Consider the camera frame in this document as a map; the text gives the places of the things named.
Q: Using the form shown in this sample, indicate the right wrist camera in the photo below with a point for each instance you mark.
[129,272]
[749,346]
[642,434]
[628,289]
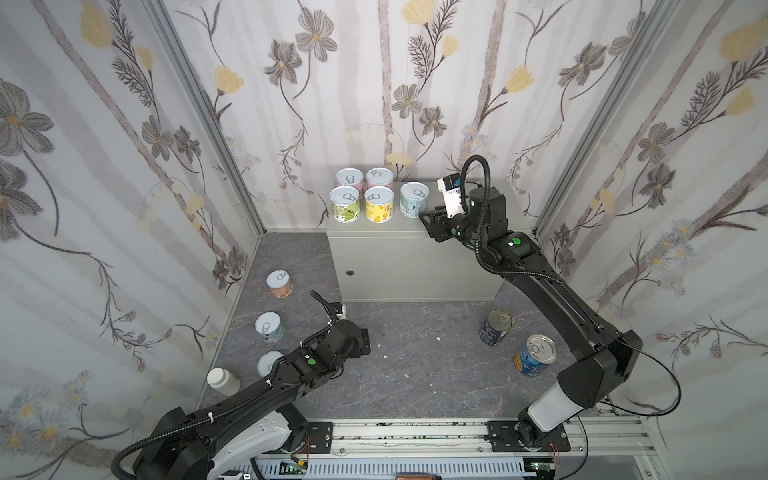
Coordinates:
[451,188]

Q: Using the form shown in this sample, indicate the white plastic bottle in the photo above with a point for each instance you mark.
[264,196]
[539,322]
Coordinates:
[223,381]

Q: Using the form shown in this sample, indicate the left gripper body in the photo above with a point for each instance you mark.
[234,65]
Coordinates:
[335,321]

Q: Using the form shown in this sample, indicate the teal label can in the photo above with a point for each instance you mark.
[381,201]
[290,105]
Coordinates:
[269,327]
[414,198]
[267,361]

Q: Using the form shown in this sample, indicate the blue corn label can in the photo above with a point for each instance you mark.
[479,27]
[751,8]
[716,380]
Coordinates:
[535,355]

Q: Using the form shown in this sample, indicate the black label can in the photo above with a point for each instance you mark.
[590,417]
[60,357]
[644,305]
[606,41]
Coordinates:
[495,327]

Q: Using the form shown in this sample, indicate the yellow label can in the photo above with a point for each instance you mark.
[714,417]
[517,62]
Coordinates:
[379,204]

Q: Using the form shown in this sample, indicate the orange label can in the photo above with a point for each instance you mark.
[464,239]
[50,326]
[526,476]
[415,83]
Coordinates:
[280,284]

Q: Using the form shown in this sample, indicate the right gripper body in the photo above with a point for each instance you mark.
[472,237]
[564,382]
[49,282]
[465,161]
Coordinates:
[439,225]

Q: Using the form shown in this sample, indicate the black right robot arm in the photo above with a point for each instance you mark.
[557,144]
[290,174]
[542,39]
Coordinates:
[604,356]

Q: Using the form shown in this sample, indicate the grey metal cabinet counter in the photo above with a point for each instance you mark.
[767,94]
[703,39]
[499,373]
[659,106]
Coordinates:
[397,261]

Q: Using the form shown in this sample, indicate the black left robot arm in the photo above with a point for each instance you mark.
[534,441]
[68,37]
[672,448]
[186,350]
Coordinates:
[205,443]

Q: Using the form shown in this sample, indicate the pink label can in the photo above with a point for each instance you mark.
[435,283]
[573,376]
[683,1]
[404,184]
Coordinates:
[351,177]
[379,177]

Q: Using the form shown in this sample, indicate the green label can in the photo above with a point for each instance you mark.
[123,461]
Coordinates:
[345,202]

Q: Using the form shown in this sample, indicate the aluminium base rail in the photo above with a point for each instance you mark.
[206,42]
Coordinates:
[583,448]

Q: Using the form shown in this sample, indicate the teal label can front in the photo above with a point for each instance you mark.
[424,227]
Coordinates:
[267,361]

